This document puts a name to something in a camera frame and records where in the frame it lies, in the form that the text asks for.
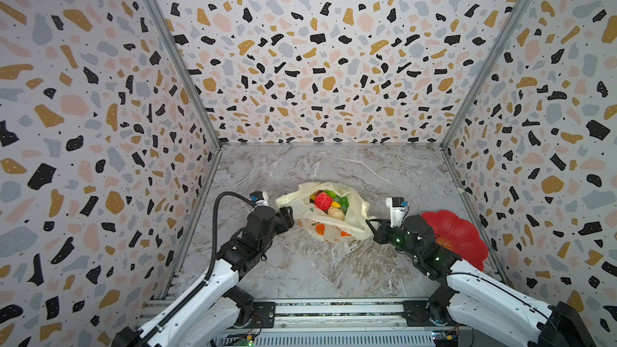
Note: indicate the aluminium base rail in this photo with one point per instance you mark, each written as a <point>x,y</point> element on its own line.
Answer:
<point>347,322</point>

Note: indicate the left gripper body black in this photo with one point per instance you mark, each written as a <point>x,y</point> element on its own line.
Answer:
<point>266,243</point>

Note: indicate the beige bun toy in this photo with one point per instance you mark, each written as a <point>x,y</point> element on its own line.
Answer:
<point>336,213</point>

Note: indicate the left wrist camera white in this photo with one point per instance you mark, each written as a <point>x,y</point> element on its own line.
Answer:
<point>259,199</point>

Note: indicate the green grapes bunch toy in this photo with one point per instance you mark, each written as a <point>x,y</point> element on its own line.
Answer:
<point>344,203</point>

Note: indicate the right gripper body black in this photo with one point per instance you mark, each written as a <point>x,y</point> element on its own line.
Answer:
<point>398,238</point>

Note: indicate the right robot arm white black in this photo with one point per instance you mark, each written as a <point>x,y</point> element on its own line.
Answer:
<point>470,297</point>

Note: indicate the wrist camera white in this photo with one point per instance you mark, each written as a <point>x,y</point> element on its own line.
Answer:
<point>398,208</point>
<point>259,199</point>

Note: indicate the red apple toy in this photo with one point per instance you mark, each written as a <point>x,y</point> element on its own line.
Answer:
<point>323,201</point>

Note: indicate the lime green bumpy fruit toy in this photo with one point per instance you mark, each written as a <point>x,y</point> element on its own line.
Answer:
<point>331,194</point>

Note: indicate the cream plastic bag orange print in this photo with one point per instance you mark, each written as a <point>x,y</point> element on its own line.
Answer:
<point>318,223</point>

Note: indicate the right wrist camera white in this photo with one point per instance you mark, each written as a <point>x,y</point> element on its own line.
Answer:
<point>398,208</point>

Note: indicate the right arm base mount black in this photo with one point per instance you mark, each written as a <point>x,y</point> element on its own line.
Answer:
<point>425,313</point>

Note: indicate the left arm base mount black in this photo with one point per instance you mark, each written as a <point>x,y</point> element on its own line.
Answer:
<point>255,315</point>

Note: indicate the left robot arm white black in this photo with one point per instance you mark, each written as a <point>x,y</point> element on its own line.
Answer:
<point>214,302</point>

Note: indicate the red flower-shaped plate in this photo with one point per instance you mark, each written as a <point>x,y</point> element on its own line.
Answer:
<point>459,236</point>

